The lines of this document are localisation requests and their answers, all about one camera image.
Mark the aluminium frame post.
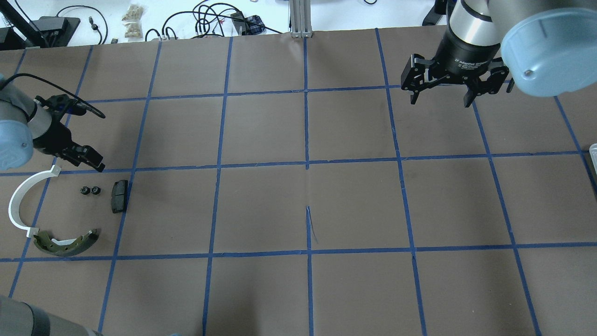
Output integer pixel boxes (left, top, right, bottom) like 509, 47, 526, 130
288, 0, 313, 38

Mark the silver ribbed metal tray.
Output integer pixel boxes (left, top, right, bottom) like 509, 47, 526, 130
588, 143, 597, 174

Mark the olive green brake shoe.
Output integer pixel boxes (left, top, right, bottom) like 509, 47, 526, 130
33, 229, 99, 258

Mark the bag of wooden pieces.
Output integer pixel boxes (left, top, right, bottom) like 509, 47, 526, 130
121, 3, 145, 40

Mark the dark grey brake pad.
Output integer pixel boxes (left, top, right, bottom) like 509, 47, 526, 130
111, 180, 128, 213

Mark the black monitor stand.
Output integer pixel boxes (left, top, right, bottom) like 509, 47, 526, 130
0, 0, 81, 51

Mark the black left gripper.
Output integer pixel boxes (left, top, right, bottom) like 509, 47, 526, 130
33, 109, 106, 172

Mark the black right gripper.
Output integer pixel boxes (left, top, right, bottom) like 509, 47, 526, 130
400, 28, 509, 108

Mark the black cable bundle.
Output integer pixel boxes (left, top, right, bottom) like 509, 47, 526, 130
145, 0, 283, 42

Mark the white curved plastic bracket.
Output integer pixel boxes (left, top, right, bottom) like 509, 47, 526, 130
8, 165, 62, 238

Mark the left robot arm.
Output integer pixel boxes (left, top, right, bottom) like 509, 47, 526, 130
0, 73, 106, 172

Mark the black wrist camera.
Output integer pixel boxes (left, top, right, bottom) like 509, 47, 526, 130
34, 94, 88, 119

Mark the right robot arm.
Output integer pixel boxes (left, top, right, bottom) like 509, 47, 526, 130
400, 0, 597, 107

